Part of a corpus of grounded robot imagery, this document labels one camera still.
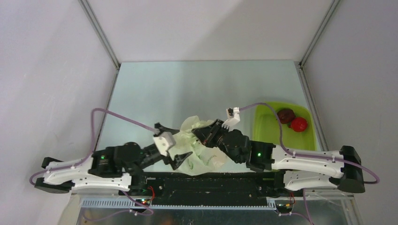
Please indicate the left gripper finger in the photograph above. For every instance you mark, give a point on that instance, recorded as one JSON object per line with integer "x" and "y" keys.
{"x": 179, "y": 159}
{"x": 159, "y": 129}

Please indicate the dark brown fake fruit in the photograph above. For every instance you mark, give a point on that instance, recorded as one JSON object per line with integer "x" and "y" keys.
{"x": 286, "y": 115}

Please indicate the left aluminium frame post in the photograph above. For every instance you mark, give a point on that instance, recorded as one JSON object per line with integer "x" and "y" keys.
{"x": 93, "y": 20}

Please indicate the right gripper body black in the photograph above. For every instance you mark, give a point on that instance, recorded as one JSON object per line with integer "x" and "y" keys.
{"x": 219, "y": 142}

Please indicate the red fake fruit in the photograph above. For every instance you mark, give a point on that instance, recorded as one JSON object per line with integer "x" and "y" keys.
{"x": 299, "y": 124}

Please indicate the right aluminium frame post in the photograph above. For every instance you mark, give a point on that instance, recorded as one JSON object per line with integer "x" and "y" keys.
{"x": 320, "y": 30}

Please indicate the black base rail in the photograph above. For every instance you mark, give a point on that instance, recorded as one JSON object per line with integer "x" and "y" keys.
{"x": 210, "y": 189}

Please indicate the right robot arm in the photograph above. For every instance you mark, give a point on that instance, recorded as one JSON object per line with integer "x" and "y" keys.
{"x": 300, "y": 168}

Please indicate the pale green plastic bag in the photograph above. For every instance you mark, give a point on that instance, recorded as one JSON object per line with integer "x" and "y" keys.
{"x": 203, "y": 159}

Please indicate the aluminium frame post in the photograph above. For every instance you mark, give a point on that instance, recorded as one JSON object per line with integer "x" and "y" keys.
{"x": 320, "y": 30}
{"x": 93, "y": 20}

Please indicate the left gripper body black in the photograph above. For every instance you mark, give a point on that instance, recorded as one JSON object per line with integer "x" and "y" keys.
{"x": 167, "y": 159}

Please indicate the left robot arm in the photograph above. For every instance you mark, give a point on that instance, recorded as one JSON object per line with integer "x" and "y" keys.
{"x": 117, "y": 167}

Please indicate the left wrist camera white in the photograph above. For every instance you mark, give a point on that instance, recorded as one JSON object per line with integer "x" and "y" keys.
{"x": 164, "y": 142}

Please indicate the green plastic tray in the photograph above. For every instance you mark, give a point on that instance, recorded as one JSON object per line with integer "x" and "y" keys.
{"x": 266, "y": 129}

